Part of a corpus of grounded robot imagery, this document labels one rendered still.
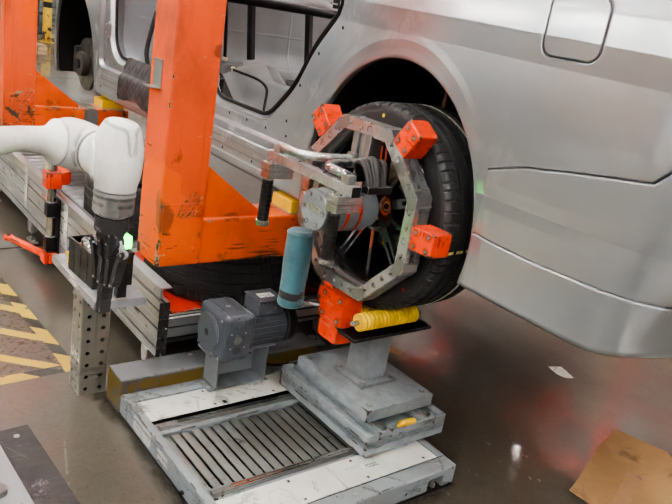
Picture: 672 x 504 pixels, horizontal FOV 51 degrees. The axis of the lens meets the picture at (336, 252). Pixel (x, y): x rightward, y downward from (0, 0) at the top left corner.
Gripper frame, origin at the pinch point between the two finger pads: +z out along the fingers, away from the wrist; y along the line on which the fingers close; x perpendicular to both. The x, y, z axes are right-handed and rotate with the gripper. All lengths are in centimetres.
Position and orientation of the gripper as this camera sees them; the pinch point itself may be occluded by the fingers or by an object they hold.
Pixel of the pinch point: (104, 298)
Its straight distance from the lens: 172.8
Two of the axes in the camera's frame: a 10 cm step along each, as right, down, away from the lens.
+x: 6.0, -1.3, 7.9
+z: -1.9, 9.3, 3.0
